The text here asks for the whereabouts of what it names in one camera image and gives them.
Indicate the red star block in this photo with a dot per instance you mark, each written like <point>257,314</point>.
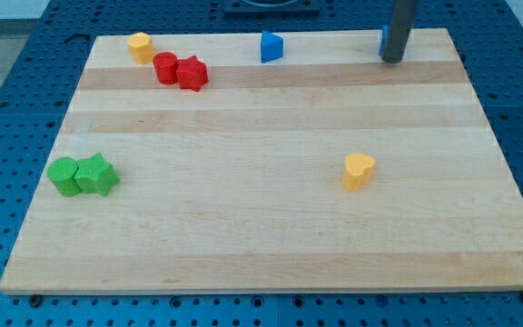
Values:
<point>191,73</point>

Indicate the green star block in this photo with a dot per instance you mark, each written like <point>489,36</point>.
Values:
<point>96,175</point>

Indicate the yellow heart block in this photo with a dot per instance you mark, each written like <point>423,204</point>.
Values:
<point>357,170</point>

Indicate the blue triangle block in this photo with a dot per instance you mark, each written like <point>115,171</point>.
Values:
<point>271,47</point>

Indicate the red cylinder block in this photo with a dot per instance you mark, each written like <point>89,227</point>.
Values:
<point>165,65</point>

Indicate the yellow hexagon block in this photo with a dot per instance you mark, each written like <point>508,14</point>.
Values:
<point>141,48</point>

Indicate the blue block behind rod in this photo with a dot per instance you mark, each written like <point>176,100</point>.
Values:
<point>383,36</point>

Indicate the green cylinder block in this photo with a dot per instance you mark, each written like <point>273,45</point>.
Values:
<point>61,172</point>

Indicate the grey cylindrical pointer rod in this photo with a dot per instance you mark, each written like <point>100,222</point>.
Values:
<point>402,19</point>

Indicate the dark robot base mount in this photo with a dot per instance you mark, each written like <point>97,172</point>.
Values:
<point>270,7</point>

